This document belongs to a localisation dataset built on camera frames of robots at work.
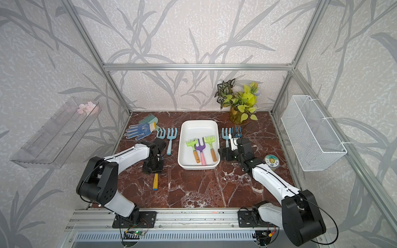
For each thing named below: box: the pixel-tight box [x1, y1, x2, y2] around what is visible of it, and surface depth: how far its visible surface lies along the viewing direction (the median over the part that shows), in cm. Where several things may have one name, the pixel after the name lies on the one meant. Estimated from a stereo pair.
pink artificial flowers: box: [77, 101, 100, 117], surface depth 78 cm
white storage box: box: [177, 119, 221, 170], surface depth 102 cm
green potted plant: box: [223, 81, 261, 125], surface depth 98 cm
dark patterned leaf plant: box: [214, 78, 236, 111], surface depth 106 cm
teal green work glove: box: [138, 113, 159, 124], surface depth 118 cm
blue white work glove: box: [124, 122, 157, 141], surface depth 111 cm
